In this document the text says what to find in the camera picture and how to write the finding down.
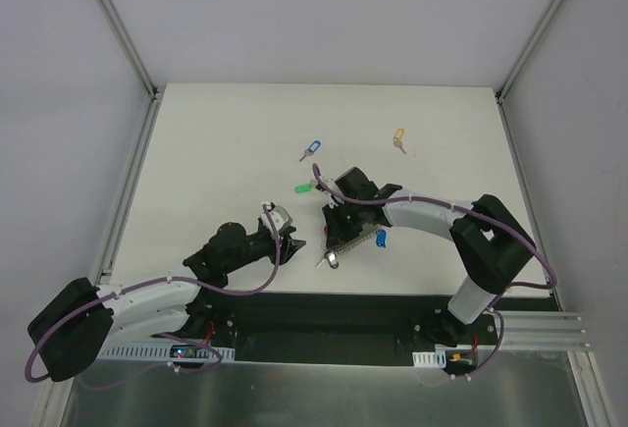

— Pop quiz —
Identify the red handled metal key organizer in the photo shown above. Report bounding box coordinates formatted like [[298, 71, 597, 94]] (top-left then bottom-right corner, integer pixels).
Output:
[[323, 225, 382, 258]]

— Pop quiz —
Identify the key with black tag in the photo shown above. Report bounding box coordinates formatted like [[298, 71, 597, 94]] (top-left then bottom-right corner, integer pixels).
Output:
[[316, 250, 340, 269]]

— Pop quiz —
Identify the key with blue oval tag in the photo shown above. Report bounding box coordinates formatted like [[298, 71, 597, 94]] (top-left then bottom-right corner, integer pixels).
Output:
[[376, 230, 388, 248]]

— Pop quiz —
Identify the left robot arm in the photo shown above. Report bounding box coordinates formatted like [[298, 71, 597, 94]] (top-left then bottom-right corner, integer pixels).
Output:
[[24, 218, 306, 384]]

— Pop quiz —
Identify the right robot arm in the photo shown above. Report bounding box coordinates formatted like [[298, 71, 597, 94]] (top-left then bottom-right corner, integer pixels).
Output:
[[313, 166, 536, 344]]

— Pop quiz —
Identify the key with green tag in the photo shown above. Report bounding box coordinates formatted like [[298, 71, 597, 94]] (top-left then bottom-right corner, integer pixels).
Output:
[[294, 180, 318, 194]]

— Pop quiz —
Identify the key with blue rectangular tag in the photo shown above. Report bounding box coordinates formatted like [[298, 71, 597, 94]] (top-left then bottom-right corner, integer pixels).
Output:
[[299, 140, 322, 162]]

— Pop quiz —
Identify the key with yellow tag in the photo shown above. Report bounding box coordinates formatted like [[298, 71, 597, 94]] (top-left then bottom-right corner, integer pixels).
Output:
[[392, 128, 406, 154]]

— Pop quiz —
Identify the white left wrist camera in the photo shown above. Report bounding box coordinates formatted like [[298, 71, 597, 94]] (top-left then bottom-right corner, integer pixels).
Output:
[[260, 201, 292, 234]]

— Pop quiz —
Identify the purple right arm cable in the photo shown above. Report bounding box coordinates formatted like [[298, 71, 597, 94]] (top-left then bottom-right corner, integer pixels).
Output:
[[311, 164, 558, 389]]

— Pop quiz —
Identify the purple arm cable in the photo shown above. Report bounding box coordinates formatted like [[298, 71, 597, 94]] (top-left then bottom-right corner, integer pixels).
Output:
[[311, 164, 558, 389], [23, 203, 282, 383]]

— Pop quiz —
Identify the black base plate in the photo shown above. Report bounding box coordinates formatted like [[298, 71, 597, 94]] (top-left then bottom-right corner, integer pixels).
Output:
[[90, 285, 563, 364]]

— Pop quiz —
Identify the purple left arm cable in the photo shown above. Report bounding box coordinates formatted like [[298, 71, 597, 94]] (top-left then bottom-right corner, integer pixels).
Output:
[[23, 203, 282, 383]]

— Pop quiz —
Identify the aluminium frame rail left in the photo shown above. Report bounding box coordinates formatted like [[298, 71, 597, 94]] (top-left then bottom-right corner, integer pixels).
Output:
[[28, 0, 166, 427]]

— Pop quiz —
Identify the aluminium frame rail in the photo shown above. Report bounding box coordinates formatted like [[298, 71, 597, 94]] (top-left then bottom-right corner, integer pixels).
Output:
[[28, 0, 166, 427], [494, 0, 609, 427]]

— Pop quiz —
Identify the aluminium frame rail right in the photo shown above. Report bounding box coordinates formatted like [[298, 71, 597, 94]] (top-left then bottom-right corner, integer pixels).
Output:
[[494, 0, 609, 427]]

